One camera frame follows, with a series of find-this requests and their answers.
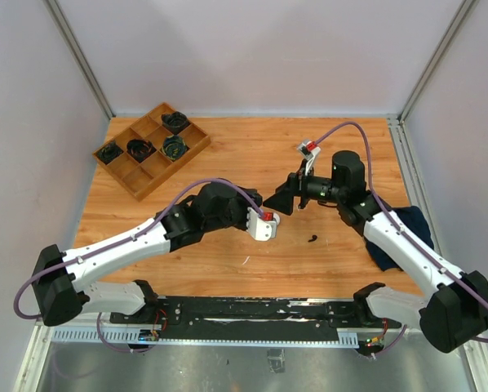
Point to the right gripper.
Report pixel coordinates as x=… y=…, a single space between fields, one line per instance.
x=295 y=185

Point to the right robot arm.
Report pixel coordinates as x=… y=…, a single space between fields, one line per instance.
x=452 y=308

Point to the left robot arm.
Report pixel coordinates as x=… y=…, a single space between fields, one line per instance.
x=68 y=283

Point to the black yellow rolled item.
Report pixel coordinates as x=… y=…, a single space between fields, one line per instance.
x=174 y=147

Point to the dark blue cloth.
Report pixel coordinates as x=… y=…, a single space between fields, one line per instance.
x=413 y=218

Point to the black rolled item top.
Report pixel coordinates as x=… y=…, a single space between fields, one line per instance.
x=175 y=122

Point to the black red rolled item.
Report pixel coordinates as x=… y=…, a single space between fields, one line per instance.
x=140 y=149

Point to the black green rolled item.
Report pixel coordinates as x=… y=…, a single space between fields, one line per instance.
x=109 y=152

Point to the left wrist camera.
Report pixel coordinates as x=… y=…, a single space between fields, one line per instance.
x=261 y=228

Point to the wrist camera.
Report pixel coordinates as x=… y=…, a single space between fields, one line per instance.
x=261 y=228
x=309 y=150

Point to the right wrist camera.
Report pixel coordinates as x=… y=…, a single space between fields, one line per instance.
x=309 y=150

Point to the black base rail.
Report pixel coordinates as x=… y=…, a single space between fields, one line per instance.
x=250 y=319

